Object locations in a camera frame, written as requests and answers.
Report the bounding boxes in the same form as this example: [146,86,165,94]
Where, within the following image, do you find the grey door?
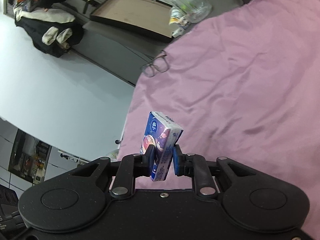
[49,0,246,88]

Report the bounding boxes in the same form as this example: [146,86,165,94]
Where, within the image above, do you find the dark-framed eyeglasses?
[141,50,170,77]

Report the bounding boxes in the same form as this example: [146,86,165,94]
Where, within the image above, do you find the blue tissue pack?
[140,111,183,181]

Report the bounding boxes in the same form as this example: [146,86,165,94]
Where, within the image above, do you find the large clear water jug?
[158,0,213,25]

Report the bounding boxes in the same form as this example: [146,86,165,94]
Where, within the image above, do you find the yellow-label jar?
[169,7,190,38]

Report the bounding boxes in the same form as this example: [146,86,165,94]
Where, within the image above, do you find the black framed cardboard tray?
[90,0,172,43]

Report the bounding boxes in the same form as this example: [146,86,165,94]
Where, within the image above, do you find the pink bed sheet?
[113,0,320,201]

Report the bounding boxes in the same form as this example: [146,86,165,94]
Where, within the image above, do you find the clothes hanging on door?
[7,0,84,58]

